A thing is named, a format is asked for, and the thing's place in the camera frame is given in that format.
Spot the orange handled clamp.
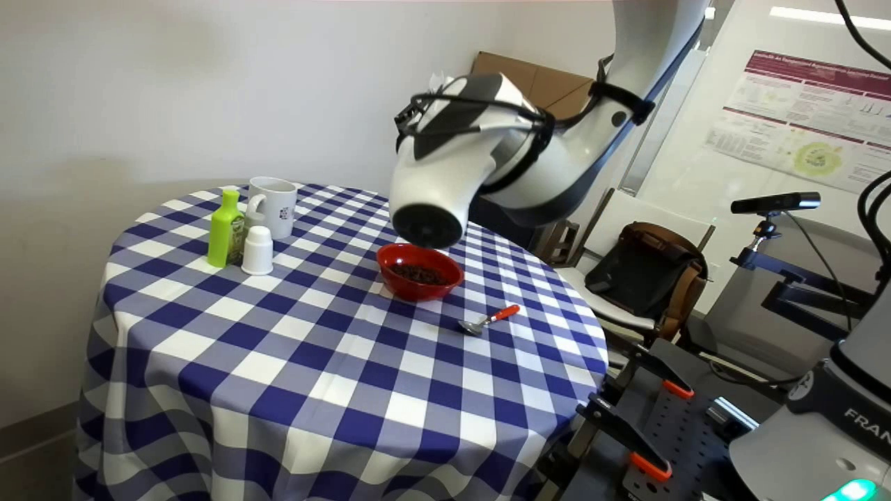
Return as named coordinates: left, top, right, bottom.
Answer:
left=623, top=345, right=695, bottom=404
left=576, top=399, right=677, bottom=488

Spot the wall poster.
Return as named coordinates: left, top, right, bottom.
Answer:
left=704, top=47, right=891, bottom=196

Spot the green bottle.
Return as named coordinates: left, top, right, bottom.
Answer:
left=204, top=185, right=250, bottom=270

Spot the red bowl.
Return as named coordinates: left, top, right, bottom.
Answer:
left=372, top=243, right=469, bottom=305

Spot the black camera tripod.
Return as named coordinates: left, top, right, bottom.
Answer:
left=733, top=211, right=879, bottom=344

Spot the black perforated board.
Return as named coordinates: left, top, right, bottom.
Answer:
left=553, top=341, right=787, bottom=501

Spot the white ceramic mug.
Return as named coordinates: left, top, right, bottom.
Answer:
left=247, top=175, right=306, bottom=243

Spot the blue white checkered tablecloth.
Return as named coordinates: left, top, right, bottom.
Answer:
left=73, top=181, right=612, bottom=501

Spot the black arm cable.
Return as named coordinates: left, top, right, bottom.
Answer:
left=392, top=53, right=658, bottom=192

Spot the red handled metal spoon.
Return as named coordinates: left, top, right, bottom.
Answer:
left=460, top=305, right=523, bottom=337

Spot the grey metal rail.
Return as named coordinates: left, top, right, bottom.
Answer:
left=617, top=0, right=739, bottom=199

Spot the black chair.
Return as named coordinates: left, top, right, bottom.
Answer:
left=585, top=220, right=711, bottom=344

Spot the grey white Franka robot base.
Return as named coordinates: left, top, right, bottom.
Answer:
left=726, top=277, right=891, bottom=501

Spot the small white shaker bottle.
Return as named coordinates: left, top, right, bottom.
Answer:
left=240, top=223, right=278, bottom=278

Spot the coffee bean pile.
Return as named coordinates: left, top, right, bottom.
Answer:
left=392, top=263, right=448, bottom=291

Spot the black bar camera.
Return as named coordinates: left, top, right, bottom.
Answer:
left=730, top=189, right=824, bottom=218

